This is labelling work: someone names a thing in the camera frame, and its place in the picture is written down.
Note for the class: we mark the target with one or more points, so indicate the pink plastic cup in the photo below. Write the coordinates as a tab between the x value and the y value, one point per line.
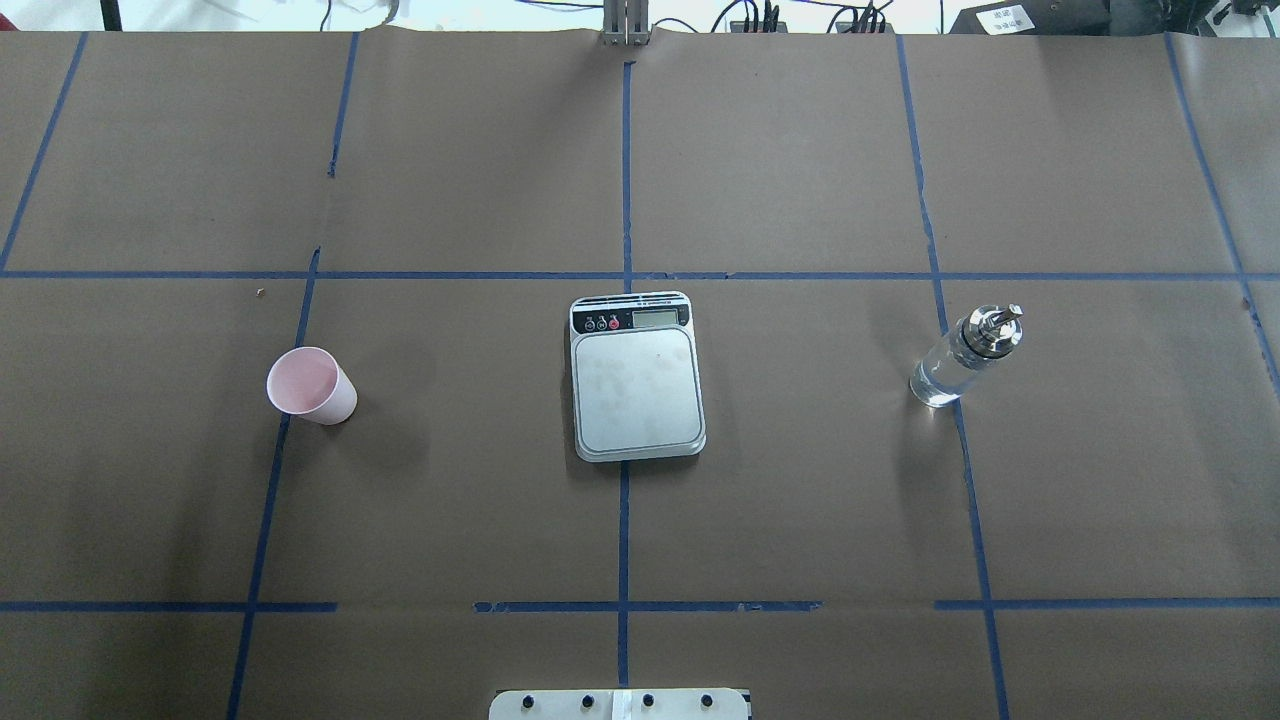
307	382

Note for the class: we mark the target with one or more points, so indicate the clear glass sauce bottle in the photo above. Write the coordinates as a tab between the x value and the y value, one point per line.
977	343

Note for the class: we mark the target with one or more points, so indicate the black box on desk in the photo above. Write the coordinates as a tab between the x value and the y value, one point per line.
1046	18

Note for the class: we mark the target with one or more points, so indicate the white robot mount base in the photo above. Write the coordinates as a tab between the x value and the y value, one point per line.
623	703

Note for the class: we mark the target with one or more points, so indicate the white digital kitchen scale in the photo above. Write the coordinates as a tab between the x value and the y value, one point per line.
635	377

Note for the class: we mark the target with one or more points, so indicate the aluminium frame post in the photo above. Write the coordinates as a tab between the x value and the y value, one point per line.
625	23

